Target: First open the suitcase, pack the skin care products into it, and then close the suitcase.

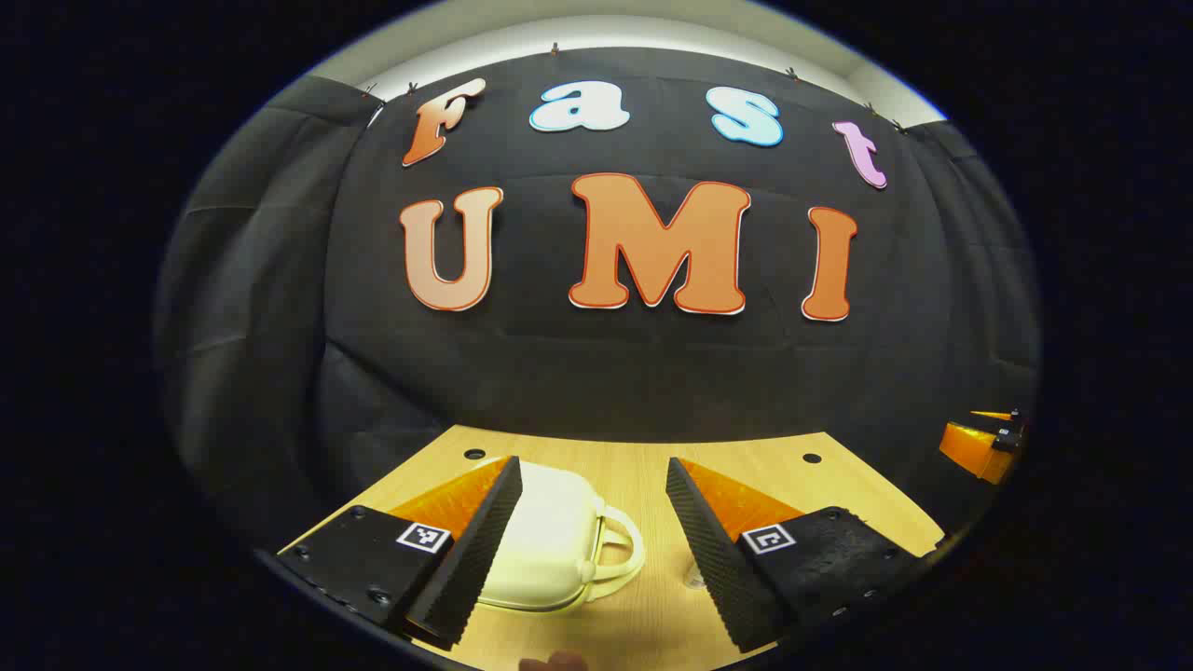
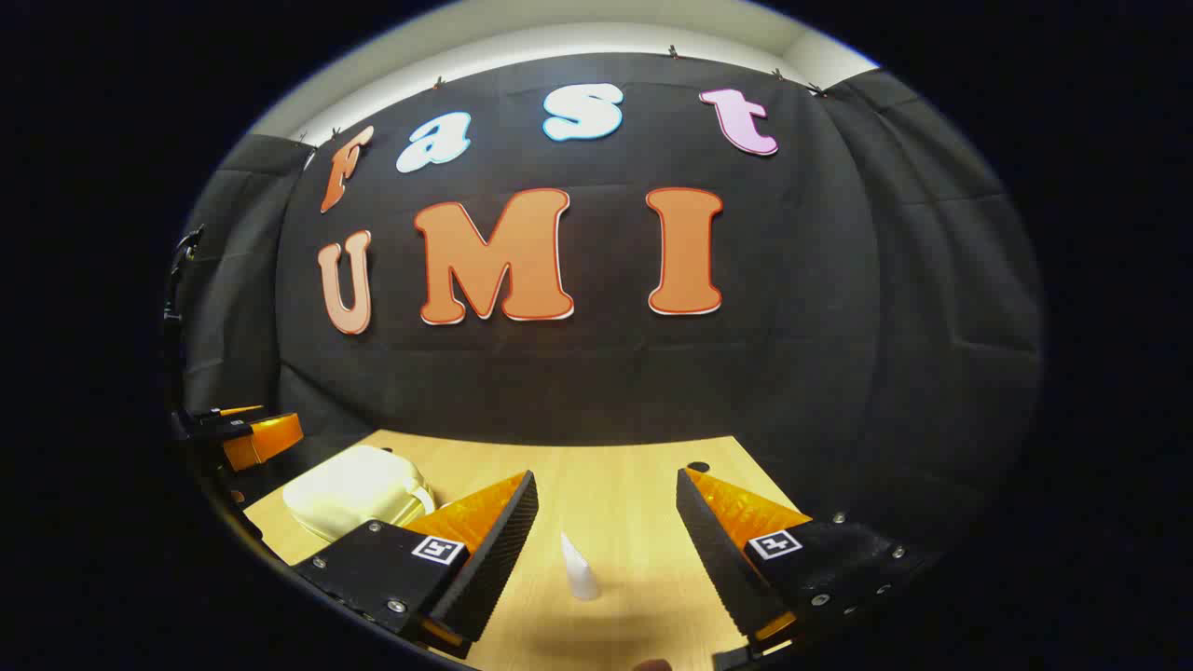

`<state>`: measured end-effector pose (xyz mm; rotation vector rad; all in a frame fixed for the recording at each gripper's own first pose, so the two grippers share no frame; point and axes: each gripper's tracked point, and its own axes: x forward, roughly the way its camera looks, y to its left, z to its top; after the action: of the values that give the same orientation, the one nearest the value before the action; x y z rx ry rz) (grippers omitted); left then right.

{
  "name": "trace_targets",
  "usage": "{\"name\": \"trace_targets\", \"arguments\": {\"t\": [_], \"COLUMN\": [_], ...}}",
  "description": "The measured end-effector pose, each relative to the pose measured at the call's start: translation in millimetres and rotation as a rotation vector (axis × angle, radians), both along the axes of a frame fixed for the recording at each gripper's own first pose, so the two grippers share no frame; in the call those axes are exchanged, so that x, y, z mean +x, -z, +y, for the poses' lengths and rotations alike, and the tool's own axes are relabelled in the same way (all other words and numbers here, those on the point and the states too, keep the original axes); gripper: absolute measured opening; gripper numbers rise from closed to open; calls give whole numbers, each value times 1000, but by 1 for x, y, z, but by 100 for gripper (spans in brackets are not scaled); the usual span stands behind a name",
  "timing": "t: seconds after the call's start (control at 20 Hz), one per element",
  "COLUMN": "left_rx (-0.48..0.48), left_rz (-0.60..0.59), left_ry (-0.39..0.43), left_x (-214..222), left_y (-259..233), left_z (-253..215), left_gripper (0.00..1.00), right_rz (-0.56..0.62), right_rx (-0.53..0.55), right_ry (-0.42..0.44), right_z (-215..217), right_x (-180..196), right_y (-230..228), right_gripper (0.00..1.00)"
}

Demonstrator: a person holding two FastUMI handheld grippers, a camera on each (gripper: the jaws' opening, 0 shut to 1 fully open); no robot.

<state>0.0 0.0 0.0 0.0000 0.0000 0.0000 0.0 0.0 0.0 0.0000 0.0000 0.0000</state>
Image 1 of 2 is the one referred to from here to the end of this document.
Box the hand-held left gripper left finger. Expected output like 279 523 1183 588
278 455 524 651

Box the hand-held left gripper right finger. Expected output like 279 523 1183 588
665 456 944 653

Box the cream yellow suitcase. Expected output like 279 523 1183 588
475 461 646 613

